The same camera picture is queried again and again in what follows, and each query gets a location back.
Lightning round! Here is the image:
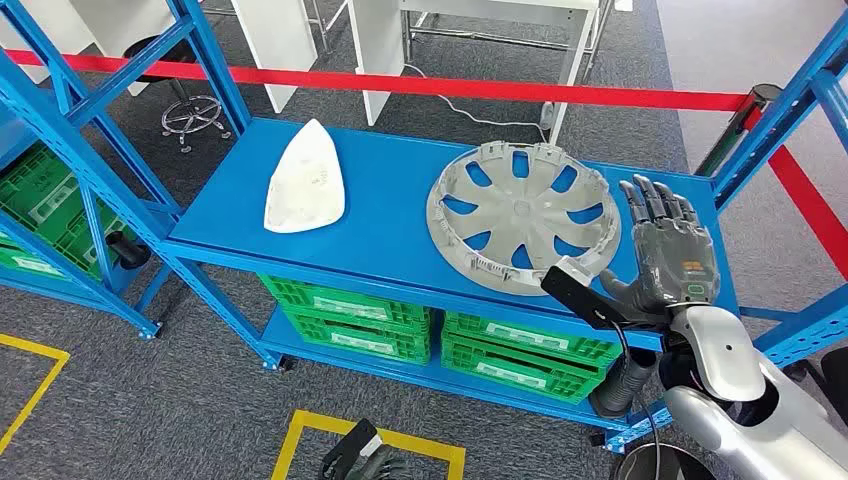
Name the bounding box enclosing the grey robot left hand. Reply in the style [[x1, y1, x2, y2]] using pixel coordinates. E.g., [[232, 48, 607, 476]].
[[351, 443, 412, 480]]

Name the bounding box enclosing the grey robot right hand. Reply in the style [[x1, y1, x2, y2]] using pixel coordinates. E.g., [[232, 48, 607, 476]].
[[599, 174, 721, 327]]

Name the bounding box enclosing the grey plastic wheel hubcap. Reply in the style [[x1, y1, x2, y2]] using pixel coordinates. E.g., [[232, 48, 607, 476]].
[[425, 140, 623, 297]]

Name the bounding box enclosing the blue metal shelf rack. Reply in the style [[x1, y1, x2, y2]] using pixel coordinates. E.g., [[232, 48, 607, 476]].
[[0, 0, 183, 340], [0, 0, 848, 455]]

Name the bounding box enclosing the white iron-shaped plastic part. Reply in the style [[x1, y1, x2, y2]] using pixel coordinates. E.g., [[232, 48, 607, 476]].
[[263, 119, 346, 234]]

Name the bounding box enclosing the red barrier belt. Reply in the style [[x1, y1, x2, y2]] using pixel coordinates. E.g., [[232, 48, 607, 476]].
[[741, 105, 848, 281], [0, 49, 750, 113]]

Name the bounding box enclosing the black office chair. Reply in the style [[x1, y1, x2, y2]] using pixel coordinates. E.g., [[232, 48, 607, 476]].
[[784, 344, 848, 425]]

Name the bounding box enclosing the black cylindrical object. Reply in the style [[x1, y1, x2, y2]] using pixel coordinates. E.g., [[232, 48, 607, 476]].
[[105, 230, 152, 271]]

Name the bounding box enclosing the black stool chrome base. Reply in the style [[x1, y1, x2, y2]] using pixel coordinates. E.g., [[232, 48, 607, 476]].
[[124, 36, 233, 155]]

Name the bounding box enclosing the white desk side panel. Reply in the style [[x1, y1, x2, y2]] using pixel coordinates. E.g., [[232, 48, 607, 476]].
[[228, 0, 319, 114]]

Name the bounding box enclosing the white cabinet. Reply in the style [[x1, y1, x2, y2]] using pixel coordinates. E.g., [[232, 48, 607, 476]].
[[0, 0, 177, 97]]

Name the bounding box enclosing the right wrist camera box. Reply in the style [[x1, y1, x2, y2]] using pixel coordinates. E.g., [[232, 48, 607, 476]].
[[539, 256, 639, 331]]

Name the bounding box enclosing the black camera cable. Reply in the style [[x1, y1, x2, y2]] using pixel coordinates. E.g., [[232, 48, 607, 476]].
[[609, 317, 664, 480]]

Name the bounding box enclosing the black barrier post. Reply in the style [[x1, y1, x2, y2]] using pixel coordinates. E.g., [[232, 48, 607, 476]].
[[695, 84, 783, 177]]

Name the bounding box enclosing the white power cable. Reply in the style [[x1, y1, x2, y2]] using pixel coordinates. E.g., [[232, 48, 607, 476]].
[[404, 62, 551, 144]]

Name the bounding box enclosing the white desk metal frame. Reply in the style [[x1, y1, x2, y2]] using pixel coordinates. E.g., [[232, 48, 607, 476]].
[[347, 0, 614, 146]]

